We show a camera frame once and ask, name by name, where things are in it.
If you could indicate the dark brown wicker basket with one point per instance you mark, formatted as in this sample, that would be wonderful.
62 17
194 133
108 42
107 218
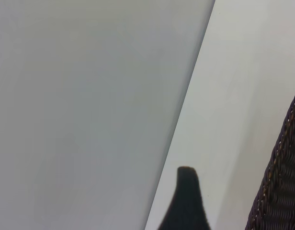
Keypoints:
286 191

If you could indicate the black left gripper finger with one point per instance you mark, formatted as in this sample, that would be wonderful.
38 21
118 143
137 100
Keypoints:
185 203

